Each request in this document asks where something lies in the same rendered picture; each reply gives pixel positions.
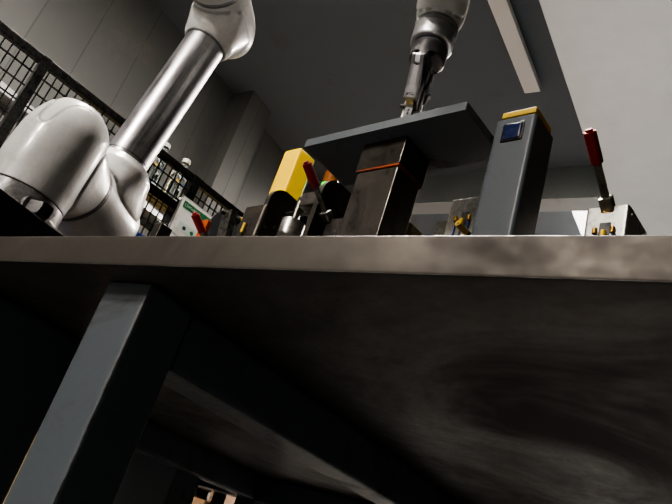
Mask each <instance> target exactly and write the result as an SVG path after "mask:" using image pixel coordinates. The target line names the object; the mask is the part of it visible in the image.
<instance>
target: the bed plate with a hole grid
mask: <svg viewBox="0 0 672 504"><path fill-rule="evenodd" d="M110 282H126V283H145V284H153V285H155V286H156V287H157V288H159V289H160V290H162V291H163V292H165V293H166V294H167V295H169V296H170V297H172V298H173V299H174V300H176V301H177V302H179V303H180V304H181V305H183V306H184V307H186V308H187V309H188V310H190V311H191V314H195V315H197V316H198V317H200V318H201V319H202V320H204V321H205V322H207V323H208V324H209V325H211V326H212V327H214V328H215V329H216V330H218V331H219V332H221V333H222V334H223V335H225V336H226V337H228V338H229V339H230V340H232V341H233V342H235V343H236V344H237V345H239V346H240V347H242V348H243V349H244V350H246V351H247V352H249V353H250V354H251V355H253V356H254V357H256V358H257V359H258V360H260V361H261V362H263V363H264V364H265V365H267V366H268V367H270V368H271V369H272V370H274V371H275V372H277V373H278V374H279V375H281V376H282V377H284V378H285V379H286V380H288V381H289V382H291V383H292V384H293V385H295V386H296V387H298V388H299V389H300V390H302V391H303V392H305V393H306V394H307V395H309V396H310V397H312V398H313V399H314V400H316V401H317V402H319V403H320V404H321V405H323V406H324V407H326V408H327V409H328V410H330V411H331V412H333V413H334V414H335V415H337V416H338V417H340V418H341V419H342V420H344V421H345V422H347V423H348V424H349V425H351V426H352V427H354V428H355V429H356V430H358V431H359V432H361V433H362V434H363V435H365V436H366V437H368V438H369V439H370V440H372V441H373V442H375V443H376V444H377V445H379V446H380V447H382V448H383V449H384V450H386V451H387V452H389V453H390V454H391V455H393V456H394V457H396V458H397V459H398V460H400V461H401V462H403V463H404V464H405V465H407V466H408V467H410V468H411V469H412V470H414V471H415V472H417V473H418V474H419V475H421V476H422V477H424V478H425V479H426V480H428V481H429V482H431V483H432V484H433V485H435V486H436V487H438V488H439V489H440V490H442V491H443V492H445V493H446V494H447V495H449V496H450V497H452V498H453V499H454V500H456V501H457V502H459V503H460V504H672V235H510V236H31V237H0V295H2V296H4V297H5V298H7V299H9V300H11V301H13V302H14V303H16V304H18V305H20V306H21V307H23V308H25V309H27V310H29V311H30V312H32V313H34V314H36V315H37V316H39V317H41V318H43V319H45V320H46V321H48V322H50V323H52V324H54V325H55V326H57V327H59V328H61V329H62V330H64V331H66V332H68V333H70V334H71V335H73V336H75V337H77V338H78V339H79V340H80V343H81V341H82V339H83V336H84V334H85V332H86V330H87V328H88V326H89V324H90V322H91V320H92V318H93V316H94V314H95V311H96V309H97V307H98V305H99V303H100V301H101V299H102V297H103V295H104V293H105V291H106V289H107V286H108V285H109V283H110ZM148 421H150V422H152V423H154V424H156V425H158V426H160V427H162V428H164V429H166V430H168V431H170V432H172V433H174V434H176V435H178V436H180V437H182V438H185V439H187V440H189V441H191V442H193V443H195V444H197V445H199V446H201V447H203V448H205V449H207V450H209V451H211V452H213V453H215V454H217V455H219V456H221V457H223V458H225V459H227V460H229V461H231V462H233V463H235V464H237V465H239V466H241V467H243V468H245V469H247V470H249V471H251V472H253V473H255V474H258V475H260V476H262V477H266V478H270V479H274V480H278V481H282V482H286V483H290V484H294V485H298V486H302V487H307V488H311V489H315V490H319V491H323V492H327V493H331V494H335V495H339V496H343V497H347V498H352V499H356V500H360V501H364V502H368V503H372V504H375V503H373V502H371V501H369V500H368V499H366V498H364V497H362V496H361V495H359V494H357V493H355V492H354V491H352V490H350V489H348V488H346V487H345V486H343V485H341V484H339V483H338V482H336V481H334V480H332V479H330V478H329V477H327V476H325V475H323V474H322V473H320V472H318V471H316V470H315V469H313V468H311V467H309V466H307V465H306V464H304V463H302V462H300V461H299V460H297V459H295V458H293V457H291V456H290V455H288V454H286V453H284V452H283V451H281V450H279V449H277V448H276V447H274V446H272V445H270V444H268V443H267V442H265V441H263V440H261V439H260V438H258V437H256V436H254V435H252V434H251V433H249V432H247V431H245V430H244V429H242V428H240V427H238V426H237V425H235V424H233V423H231V422H229V421H228V420H226V419H224V418H222V417H221V416H219V415H217V414H215V413H214V412H212V411H210V410H208V409H206V408H205V407H203V406H201V405H199V404H198V403H196V402H194V401H192V400H190V399H189V398H187V397H185V396H183V395H182V394H180V393H178V392H176V391H175V390H173V389H171V388H169V387H167V386H166V385H164V384H163V385H162V387H161V390H160V392H159V394H158V397H157V399H156V402H155V404H154V407H153V409H152V411H151V414H150V416H149V419H148Z"/></svg>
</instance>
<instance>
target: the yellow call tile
mask: <svg viewBox="0 0 672 504"><path fill-rule="evenodd" d="M529 114H538V115H539V117H540V119H541V120H542V122H543V123H544V125H545V126H546V128H547V129H548V131H549V132H550V134H551V127H550V126H549V124H548V123H547V121H546V120H545V118H544V117H543V115H542V113H541V112H540V110H539V109H538V107H532V108H527V109H523V110H518V111H513V112H509V113H504V114H503V117H502V119H503V120H506V119H511V118H515V117H520V116H525V115H529Z"/></svg>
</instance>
